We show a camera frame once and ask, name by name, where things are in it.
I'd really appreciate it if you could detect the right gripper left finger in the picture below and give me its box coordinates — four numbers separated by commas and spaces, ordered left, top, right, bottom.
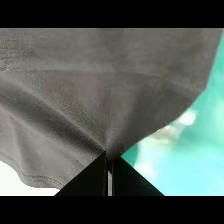
54, 151, 109, 197

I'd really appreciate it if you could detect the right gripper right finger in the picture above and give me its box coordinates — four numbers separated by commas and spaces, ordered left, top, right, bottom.
112, 155, 165, 197

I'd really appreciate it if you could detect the black T-shirt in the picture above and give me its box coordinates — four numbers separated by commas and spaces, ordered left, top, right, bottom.
0, 28, 224, 191

